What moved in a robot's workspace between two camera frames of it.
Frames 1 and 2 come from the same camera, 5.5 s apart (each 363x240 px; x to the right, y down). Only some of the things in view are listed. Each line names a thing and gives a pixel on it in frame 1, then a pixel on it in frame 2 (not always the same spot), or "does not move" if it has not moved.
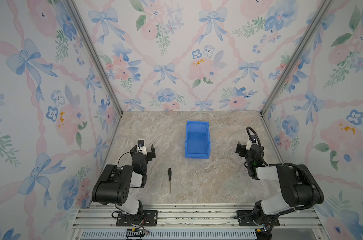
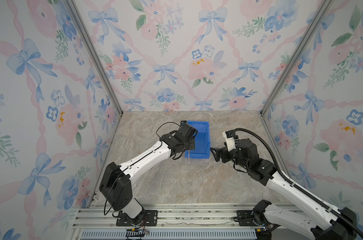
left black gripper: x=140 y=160 -> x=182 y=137
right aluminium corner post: x=319 y=12 does not move
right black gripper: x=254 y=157 -> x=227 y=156
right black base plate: x=245 y=219 does not move
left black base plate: x=148 y=218 does not move
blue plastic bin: x=197 y=145 does not move
